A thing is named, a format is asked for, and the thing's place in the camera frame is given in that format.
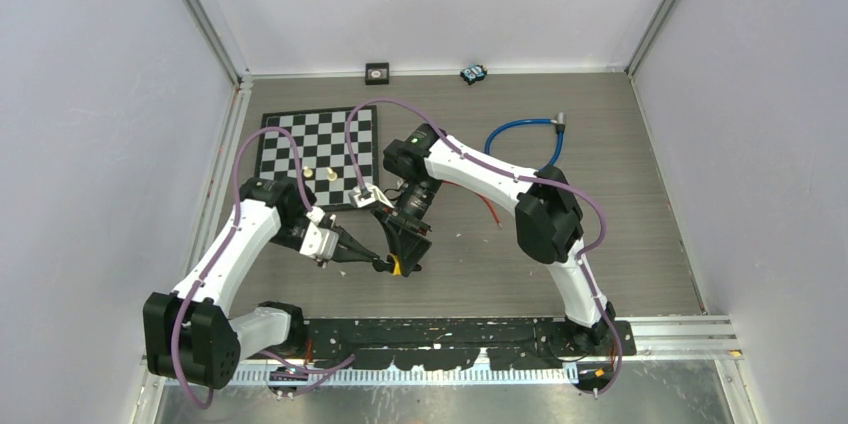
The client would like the small blue toy car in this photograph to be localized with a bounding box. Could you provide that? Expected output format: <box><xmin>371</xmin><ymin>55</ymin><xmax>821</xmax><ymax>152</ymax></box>
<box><xmin>459</xmin><ymin>64</ymin><xmax>488</xmax><ymax>86</ymax></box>

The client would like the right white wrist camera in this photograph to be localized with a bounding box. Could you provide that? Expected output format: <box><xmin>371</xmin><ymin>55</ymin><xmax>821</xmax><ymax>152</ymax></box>
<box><xmin>348</xmin><ymin>183</ymin><xmax>395</xmax><ymax>209</ymax></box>

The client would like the blue cable lock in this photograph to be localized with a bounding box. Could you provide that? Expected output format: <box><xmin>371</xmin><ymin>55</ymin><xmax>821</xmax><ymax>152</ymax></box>
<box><xmin>484</xmin><ymin>112</ymin><xmax>567</xmax><ymax>167</ymax></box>

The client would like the yellow black padlock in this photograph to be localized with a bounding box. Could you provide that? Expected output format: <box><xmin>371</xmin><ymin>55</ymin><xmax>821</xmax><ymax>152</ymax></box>
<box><xmin>388</xmin><ymin>253</ymin><xmax>403</xmax><ymax>276</ymax></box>

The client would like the small black square box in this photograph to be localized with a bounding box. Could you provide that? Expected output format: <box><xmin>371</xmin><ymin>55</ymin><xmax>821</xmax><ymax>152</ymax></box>
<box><xmin>364</xmin><ymin>62</ymin><xmax>390</xmax><ymax>85</ymax></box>

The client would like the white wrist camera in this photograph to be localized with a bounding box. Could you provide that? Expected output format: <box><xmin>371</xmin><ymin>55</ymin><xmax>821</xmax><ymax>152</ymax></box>
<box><xmin>298</xmin><ymin>222</ymin><xmax>339</xmax><ymax>268</ymax></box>
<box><xmin>348</xmin><ymin>183</ymin><xmax>395</xmax><ymax>209</ymax></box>

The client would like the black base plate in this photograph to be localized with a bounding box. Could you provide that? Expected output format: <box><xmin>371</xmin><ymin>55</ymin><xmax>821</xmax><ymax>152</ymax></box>
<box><xmin>270</xmin><ymin>317</ymin><xmax>636</xmax><ymax>371</ymax></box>

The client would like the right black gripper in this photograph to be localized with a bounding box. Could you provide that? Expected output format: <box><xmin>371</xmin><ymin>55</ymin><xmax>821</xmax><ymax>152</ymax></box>
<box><xmin>370</xmin><ymin>178</ymin><xmax>442</xmax><ymax>277</ymax></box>

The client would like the black white chessboard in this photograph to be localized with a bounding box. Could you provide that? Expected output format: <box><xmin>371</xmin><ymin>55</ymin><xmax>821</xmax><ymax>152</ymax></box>
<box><xmin>254</xmin><ymin>105</ymin><xmax>380</xmax><ymax>211</ymax></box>

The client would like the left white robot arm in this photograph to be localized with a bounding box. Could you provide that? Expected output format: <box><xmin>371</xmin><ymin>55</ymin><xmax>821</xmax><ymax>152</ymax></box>
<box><xmin>142</xmin><ymin>177</ymin><xmax>387</xmax><ymax>390</ymax></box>

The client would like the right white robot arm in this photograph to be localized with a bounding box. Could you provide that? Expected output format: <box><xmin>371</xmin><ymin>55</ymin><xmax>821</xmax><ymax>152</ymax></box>
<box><xmin>372</xmin><ymin>124</ymin><xmax>621</xmax><ymax>355</ymax></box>

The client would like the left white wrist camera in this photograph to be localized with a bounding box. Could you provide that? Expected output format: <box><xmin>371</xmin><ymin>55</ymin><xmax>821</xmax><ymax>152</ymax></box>
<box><xmin>298</xmin><ymin>222</ymin><xmax>339</xmax><ymax>268</ymax></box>

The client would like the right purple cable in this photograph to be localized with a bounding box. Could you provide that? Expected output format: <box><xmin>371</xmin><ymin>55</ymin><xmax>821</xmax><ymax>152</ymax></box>
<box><xmin>343</xmin><ymin>98</ymin><xmax>609</xmax><ymax>263</ymax></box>

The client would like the red cable padlock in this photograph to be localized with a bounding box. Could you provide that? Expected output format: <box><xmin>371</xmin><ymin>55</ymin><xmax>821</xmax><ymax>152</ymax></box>
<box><xmin>443</xmin><ymin>180</ymin><xmax>503</xmax><ymax>229</ymax></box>

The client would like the purple cable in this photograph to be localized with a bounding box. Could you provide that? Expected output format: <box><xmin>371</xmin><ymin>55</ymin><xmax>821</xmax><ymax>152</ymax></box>
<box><xmin>170</xmin><ymin>126</ymin><xmax>326</xmax><ymax>410</ymax></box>
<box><xmin>343</xmin><ymin>98</ymin><xmax>609</xmax><ymax>263</ymax></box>

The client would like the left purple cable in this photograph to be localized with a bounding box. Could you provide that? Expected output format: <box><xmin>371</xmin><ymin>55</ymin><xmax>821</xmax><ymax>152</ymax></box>
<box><xmin>170</xmin><ymin>126</ymin><xmax>326</xmax><ymax>410</ymax></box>

